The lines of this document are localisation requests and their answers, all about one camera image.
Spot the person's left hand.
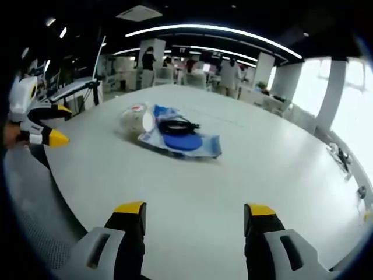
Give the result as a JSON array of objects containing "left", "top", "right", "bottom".
[{"left": 5, "top": 121, "right": 30, "bottom": 148}]

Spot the long curved ceiling light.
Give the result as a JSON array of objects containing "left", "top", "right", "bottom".
[{"left": 124, "top": 24, "right": 304, "bottom": 59}]

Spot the black cable item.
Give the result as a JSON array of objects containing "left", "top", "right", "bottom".
[{"left": 156, "top": 115, "right": 202, "bottom": 135}]

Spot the white table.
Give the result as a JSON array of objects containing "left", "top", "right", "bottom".
[{"left": 4, "top": 84, "right": 371, "bottom": 280}]

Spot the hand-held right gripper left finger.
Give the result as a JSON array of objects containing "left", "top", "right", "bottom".
[{"left": 65, "top": 201, "right": 147, "bottom": 280}]

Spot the grey side desk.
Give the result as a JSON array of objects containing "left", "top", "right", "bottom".
[{"left": 48, "top": 80, "right": 102, "bottom": 106}]

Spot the clear jar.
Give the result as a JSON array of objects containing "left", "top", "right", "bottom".
[{"left": 120, "top": 101, "right": 156, "bottom": 139}]

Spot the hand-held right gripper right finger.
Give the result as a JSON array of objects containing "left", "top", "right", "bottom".
[{"left": 244, "top": 202, "right": 341, "bottom": 280}]

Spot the cable clutter at table edge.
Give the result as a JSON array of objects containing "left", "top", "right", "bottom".
[{"left": 325, "top": 142, "right": 352, "bottom": 177}]

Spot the blue plastic packet item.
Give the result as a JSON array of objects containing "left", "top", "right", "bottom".
[{"left": 137, "top": 104, "right": 223, "bottom": 160}]

